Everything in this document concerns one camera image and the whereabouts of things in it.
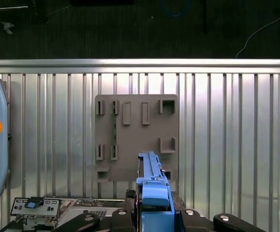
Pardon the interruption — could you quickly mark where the metal card retention bracket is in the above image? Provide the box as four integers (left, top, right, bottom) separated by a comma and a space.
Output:
10, 197, 63, 232

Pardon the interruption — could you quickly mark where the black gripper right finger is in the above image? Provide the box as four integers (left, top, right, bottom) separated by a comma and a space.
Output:
172, 191, 266, 232

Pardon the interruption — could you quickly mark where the blue black port plug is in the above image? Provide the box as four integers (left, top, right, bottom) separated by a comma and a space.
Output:
24, 196, 44, 210

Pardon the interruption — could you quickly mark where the white floor cable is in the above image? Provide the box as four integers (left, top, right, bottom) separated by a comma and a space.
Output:
235, 8, 280, 59

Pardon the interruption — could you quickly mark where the green RAM stick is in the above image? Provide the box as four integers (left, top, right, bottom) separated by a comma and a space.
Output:
111, 101, 118, 160

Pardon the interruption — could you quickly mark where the hard disk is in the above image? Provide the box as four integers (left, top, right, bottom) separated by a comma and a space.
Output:
135, 151, 177, 232

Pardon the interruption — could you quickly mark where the black open PC case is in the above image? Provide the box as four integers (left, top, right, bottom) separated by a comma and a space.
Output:
0, 197, 137, 232

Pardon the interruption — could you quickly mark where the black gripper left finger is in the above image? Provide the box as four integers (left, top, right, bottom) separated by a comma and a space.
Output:
57, 189, 138, 232

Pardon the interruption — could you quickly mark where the grey parts rack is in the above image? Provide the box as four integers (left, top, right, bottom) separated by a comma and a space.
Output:
94, 94, 180, 184

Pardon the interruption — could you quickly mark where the blue floor cable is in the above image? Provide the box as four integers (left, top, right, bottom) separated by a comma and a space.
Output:
160, 0, 192, 18

